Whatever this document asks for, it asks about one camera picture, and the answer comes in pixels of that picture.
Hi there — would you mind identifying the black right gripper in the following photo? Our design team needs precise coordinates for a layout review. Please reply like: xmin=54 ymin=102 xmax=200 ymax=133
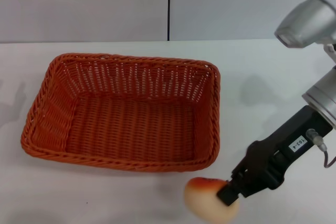
xmin=217 ymin=105 xmax=333 ymax=207

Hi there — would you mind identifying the round bread bun with sesame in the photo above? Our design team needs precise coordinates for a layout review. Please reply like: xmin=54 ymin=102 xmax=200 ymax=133
xmin=183 ymin=177 xmax=240 ymax=221

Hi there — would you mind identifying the orange woven plastic basket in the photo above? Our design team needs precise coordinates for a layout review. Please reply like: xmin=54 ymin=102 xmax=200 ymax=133
xmin=20 ymin=52 xmax=221 ymax=173

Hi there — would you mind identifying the white number label sticker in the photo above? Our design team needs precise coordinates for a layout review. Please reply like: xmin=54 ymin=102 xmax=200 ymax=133
xmin=288 ymin=136 xmax=308 ymax=153

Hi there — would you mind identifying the gray cable with clear plug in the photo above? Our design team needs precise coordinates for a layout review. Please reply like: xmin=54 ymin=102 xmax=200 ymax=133
xmin=305 ymin=129 xmax=336 ymax=169

